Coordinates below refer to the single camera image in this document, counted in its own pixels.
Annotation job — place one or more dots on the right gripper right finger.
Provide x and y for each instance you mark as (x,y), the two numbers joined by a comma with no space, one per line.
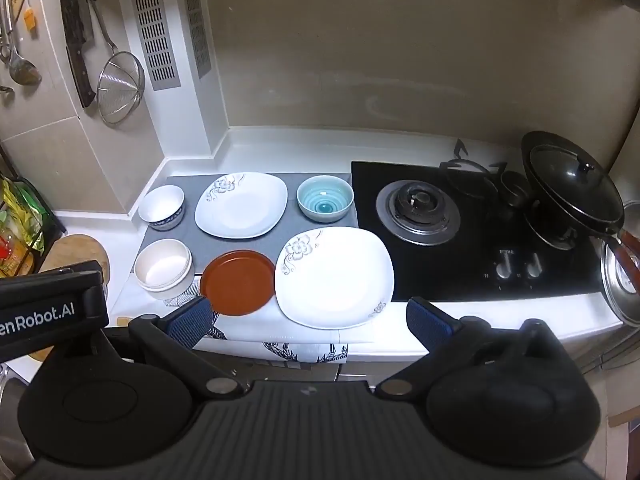
(430,325)

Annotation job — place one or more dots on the white bowl blue pattern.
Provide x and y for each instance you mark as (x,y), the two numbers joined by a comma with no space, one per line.
(163,208)

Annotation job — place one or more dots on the teal glazed bowl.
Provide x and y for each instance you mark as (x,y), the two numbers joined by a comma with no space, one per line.
(325,199)

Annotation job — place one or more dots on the white floral square plate front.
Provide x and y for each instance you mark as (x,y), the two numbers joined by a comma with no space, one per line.
(333,278)

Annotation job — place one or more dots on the snack packages rack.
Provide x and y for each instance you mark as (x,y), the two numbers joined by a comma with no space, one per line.
(29,227)

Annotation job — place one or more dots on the white floral square plate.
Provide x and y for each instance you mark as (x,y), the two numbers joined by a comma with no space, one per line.
(333,278)
(241,205)

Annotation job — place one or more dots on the hanging metal ladle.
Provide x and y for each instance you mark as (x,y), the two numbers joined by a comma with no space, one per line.
(22,71)

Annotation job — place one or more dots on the wire mesh strainer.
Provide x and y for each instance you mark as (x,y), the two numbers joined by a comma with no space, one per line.
(121,82)

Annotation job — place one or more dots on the brown round plate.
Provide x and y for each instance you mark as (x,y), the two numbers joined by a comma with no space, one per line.
(238,283)

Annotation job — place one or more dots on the black gas cooktop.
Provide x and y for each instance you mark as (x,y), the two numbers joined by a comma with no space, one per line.
(460,232)

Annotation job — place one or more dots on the black wok with lid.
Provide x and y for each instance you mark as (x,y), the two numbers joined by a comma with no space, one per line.
(577,184)

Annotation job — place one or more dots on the steel pot lid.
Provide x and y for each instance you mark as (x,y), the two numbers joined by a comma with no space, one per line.
(619,292)

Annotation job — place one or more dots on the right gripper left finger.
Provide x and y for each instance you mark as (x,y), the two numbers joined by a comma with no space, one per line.
(189,323)

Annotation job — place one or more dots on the white plain bowl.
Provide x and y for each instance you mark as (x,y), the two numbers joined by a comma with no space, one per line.
(165,269)

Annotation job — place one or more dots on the grey counter mat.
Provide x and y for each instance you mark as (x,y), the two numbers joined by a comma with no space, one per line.
(206,248)

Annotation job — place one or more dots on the hanging cleaver knife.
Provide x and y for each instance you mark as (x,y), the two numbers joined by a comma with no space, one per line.
(75,40)

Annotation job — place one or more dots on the white floral square plate back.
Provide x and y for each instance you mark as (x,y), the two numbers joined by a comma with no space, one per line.
(241,205)

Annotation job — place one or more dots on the patterned white cloth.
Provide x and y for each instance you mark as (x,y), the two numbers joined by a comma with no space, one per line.
(265,335)

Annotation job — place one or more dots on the round wooden cutting board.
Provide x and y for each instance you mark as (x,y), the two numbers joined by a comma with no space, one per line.
(76,249)

